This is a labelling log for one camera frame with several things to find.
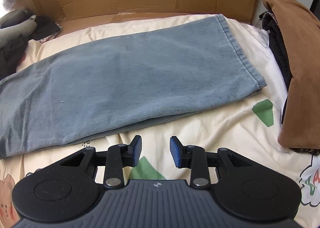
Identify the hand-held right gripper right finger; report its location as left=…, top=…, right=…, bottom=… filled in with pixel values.
left=169, top=136, right=253, bottom=189

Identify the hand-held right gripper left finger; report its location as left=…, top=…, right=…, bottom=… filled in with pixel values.
left=60, top=135, right=142, bottom=188

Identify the cream bear print bed sheet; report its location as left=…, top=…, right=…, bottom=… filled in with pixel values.
left=0, top=13, right=320, bottom=228

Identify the black folded garment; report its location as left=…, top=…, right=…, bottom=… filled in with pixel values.
left=261, top=11, right=293, bottom=126

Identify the brown folded garment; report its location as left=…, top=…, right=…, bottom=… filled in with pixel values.
left=262, top=0, right=320, bottom=150

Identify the black crumpled garment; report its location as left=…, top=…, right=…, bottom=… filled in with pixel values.
left=0, top=16, right=63, bottom=81

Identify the grey neck pillow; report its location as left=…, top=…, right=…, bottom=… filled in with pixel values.
left=0, top=10, right=38, bottom=47

